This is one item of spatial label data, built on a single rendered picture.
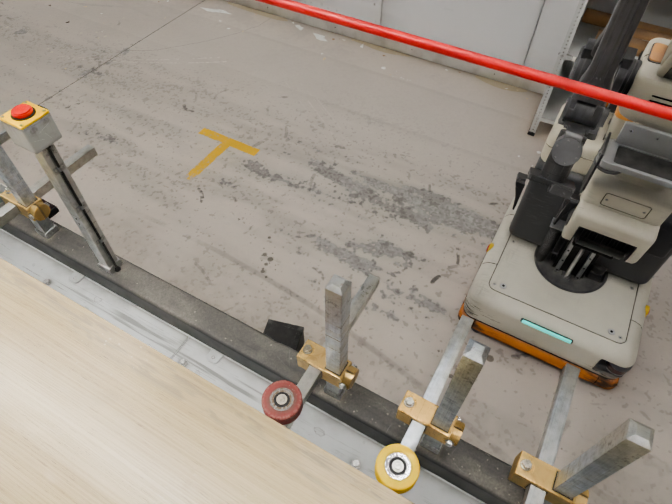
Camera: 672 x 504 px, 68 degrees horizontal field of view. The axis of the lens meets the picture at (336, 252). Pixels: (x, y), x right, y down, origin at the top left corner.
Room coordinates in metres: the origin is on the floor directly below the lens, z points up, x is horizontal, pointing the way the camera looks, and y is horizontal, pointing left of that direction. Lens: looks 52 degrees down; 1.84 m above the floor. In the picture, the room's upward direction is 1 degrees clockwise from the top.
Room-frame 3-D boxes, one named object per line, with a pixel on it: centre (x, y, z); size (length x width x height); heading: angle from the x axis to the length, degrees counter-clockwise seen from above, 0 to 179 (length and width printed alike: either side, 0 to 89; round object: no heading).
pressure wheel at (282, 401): (0.37, 0.10, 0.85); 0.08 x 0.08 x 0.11
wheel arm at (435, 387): (0.43, -0.21, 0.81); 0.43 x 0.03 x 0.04; 151
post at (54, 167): (0.84, 0.64, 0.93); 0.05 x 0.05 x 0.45; 61
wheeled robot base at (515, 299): (1.19, -0.93, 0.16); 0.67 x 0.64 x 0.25; 151
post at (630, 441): (0.24, -0.44, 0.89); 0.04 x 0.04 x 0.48; 61
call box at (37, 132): (0.84, 0.64, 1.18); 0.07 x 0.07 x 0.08; 61
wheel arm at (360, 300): (0.55, 0.01, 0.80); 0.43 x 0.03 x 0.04; 151
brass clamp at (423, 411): (0.37, -0.20, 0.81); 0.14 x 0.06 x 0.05; 61
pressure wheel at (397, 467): (0.25, -0.12, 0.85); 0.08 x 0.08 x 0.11
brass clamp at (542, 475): (0.25, -0.42, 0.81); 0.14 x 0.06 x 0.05; 61
